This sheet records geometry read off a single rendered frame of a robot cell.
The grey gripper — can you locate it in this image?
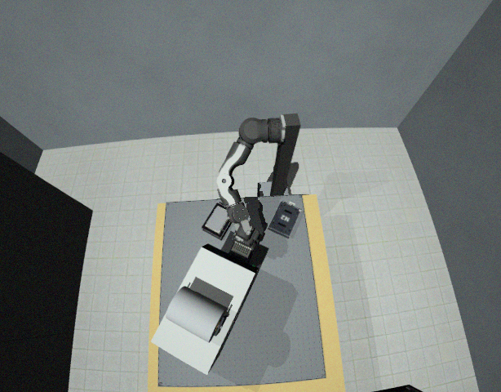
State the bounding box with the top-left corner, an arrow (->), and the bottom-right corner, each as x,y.
231,228 -> 260,252

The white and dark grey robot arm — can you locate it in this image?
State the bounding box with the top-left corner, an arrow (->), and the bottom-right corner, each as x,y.
217,115 -> 286,242

